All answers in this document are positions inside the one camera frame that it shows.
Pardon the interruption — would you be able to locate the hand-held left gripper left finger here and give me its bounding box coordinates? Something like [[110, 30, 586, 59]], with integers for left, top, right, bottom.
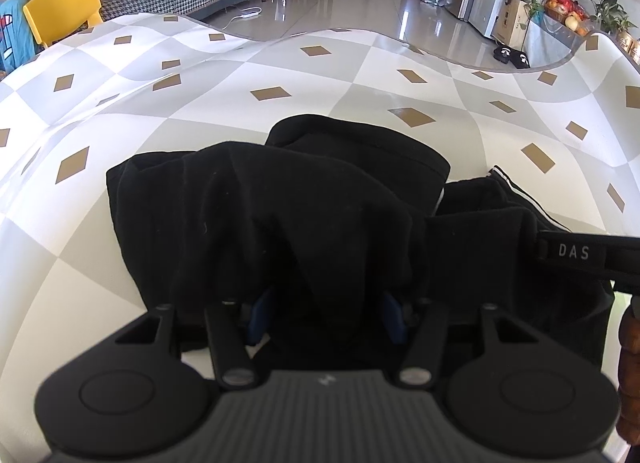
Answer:
[[115, 287, 276, 390]]

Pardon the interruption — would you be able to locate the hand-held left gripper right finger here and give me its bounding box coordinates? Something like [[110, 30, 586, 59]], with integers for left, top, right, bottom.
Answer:
[[382, 292, 541, 389]]

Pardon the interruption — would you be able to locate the black t-shirt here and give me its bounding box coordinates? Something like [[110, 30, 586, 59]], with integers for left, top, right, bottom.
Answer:
[[106, 114, 616, 379]]

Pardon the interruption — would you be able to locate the person's right forearm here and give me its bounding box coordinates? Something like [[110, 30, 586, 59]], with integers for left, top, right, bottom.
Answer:
[[614, 293, 640, 446]]

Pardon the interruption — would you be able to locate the small potted plant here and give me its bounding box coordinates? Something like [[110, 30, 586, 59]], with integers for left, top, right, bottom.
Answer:
[[585, 0, 636, 38]]

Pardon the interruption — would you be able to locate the cardboard box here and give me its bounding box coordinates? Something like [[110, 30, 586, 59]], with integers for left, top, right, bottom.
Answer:
[[491, 0, 532, 46]]

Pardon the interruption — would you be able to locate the fruit basket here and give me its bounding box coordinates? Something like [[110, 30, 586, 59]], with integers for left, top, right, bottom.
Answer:
[[544, 0, 593, 36]]

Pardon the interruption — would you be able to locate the checkered tablecloth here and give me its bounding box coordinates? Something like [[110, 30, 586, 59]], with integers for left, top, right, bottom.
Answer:
[[0, 13, 640, 463]]

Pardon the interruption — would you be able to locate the white power strip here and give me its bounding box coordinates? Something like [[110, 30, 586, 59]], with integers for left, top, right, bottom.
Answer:
[[227, 8, 263, 26]]

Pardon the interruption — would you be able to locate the yellow plastic chair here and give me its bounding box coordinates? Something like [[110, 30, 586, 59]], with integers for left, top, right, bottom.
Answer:
[[22, 0, 104, 48]]

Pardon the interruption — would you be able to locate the blue cartoon blanket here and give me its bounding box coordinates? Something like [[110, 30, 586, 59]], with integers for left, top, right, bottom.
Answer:
[[0, 0, 36, 76]]

